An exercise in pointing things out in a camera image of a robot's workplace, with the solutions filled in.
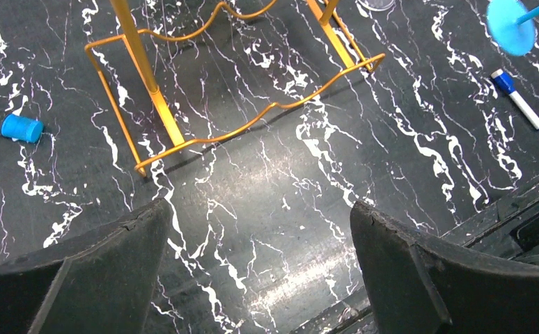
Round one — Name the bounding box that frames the clear champagne flute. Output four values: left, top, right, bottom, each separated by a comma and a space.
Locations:
358, 0, 396, 12

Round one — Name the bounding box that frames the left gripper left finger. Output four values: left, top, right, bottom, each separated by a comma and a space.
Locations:
0, 200, 171, 333

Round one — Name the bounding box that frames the blue front wine glass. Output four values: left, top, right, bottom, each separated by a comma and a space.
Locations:
486, 0, 539, 56

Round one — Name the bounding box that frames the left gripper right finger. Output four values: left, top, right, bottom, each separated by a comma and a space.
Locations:
350, 201, 539, 333

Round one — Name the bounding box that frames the gold wire wine glass rack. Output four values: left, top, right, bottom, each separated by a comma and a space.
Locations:
84, 1, 386, 177

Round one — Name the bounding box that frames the black marker with blue cap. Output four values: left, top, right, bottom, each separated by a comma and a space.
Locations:
0, 111, 45, 143

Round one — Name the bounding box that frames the blue and white marker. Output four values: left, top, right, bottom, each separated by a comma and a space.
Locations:
490, 69, 539, 131

